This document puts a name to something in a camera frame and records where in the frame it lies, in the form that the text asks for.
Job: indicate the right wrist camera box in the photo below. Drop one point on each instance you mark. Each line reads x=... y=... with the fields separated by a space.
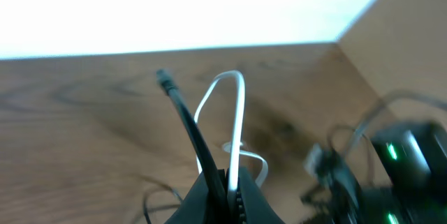
x=316 y=161

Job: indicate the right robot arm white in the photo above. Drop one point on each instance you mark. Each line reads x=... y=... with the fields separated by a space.
x=414 y=157

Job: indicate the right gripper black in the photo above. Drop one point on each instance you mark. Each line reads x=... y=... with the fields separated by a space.
x=337 y=196

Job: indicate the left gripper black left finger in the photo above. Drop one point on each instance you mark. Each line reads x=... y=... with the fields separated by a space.
x=198 y=207

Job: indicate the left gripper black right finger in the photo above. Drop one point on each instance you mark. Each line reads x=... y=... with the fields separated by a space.
x=250 y=206

